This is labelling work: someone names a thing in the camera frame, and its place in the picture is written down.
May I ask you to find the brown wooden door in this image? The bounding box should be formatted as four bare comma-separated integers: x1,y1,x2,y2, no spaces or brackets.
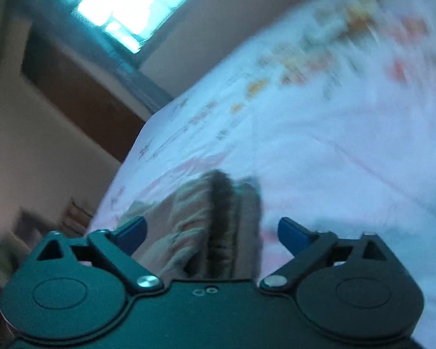
21,30,145,161

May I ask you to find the pink floral bed sheet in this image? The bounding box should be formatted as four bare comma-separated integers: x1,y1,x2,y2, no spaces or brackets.
90,0,436,348

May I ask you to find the left grey curtain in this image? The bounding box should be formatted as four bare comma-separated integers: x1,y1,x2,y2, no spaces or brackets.
9,0,173,113

